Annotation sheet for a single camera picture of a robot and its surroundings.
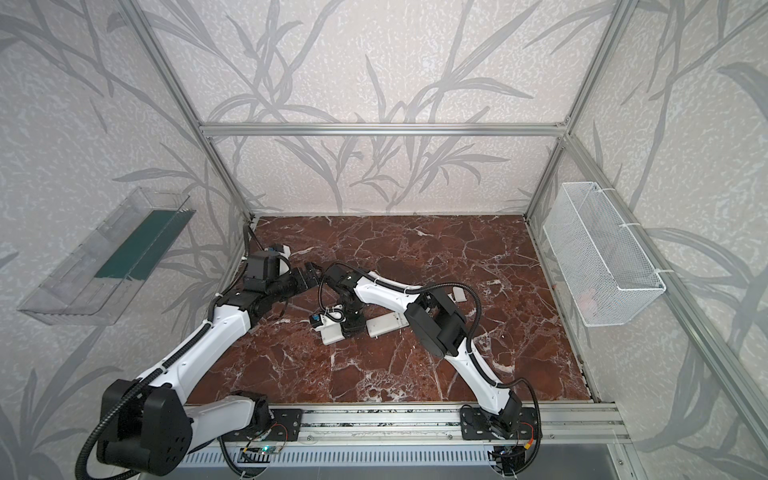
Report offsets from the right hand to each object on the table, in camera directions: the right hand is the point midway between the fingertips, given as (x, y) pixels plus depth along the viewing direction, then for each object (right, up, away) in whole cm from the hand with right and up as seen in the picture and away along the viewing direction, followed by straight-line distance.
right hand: (347, 313), depth 93 cm
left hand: (-7, +16, -9) cm, 19 cm away
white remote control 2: (-3, -3, -7) cm, 9 cm away
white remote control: (+13, -3, -2) cm, 13 cm away
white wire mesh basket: (+60, +16, -33) cm, 70 cm away
